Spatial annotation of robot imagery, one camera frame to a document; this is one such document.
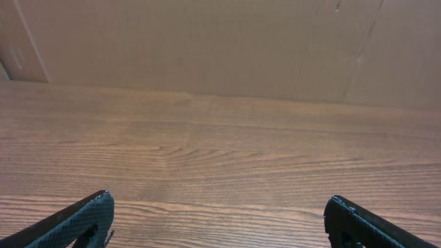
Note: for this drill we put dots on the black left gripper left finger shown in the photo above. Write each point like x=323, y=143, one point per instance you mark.
x=84, y=224

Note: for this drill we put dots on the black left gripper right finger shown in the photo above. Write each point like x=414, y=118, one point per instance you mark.
x=349, y=225

